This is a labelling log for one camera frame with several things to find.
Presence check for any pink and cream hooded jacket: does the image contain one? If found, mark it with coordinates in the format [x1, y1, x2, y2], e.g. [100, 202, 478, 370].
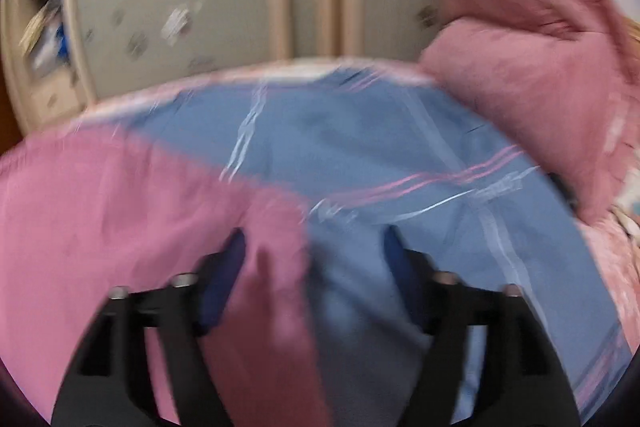
[0, 127, 333, 427]

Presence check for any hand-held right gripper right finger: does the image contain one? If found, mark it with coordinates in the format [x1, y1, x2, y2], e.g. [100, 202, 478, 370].
[382, 224, 583, 427]

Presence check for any blue plaid bed sheet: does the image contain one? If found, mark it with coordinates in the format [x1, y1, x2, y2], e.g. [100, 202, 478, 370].
[75, 59, 636, 427]

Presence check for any clear plastic storage box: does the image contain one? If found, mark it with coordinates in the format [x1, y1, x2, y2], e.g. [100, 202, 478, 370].
[30, 22, 66, 75]

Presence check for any beige wardrobe with frosted doors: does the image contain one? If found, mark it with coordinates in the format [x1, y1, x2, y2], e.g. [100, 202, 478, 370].
[0, 0, 526, 128]

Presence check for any pink fluffy comforter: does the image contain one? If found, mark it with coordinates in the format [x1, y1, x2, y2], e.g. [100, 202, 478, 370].
[417, 0, 640, 223]

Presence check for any pink floral sheet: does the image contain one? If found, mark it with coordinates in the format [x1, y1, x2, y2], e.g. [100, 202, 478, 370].
[575, 192, 640, 308]

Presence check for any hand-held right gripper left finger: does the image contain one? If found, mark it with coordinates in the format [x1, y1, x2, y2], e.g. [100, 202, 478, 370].
[50, 227, 248, 427]

